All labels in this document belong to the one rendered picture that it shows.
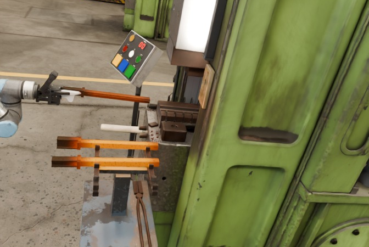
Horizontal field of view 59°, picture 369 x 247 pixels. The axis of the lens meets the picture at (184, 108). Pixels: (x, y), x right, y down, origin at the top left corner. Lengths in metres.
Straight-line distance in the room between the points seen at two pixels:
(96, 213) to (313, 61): 1.08
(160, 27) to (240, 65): 5.46
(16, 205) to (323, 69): 2.12
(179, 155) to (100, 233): 0.53
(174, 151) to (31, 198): 1.32
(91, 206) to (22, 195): 1.21
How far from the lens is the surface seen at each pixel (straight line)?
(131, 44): 2.24
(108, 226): 1.43
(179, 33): 1.46
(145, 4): 6.59
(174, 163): 1.66
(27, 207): 2.56
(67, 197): 2.60
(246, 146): 1.36
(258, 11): 1.15
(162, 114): 1.68
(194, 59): 1.56
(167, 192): 1.78
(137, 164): 1.32
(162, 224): 1.96
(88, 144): 1.40
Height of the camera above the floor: 1.78
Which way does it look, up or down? 26 degrees down
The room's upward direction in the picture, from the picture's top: 12 degrees clockwise
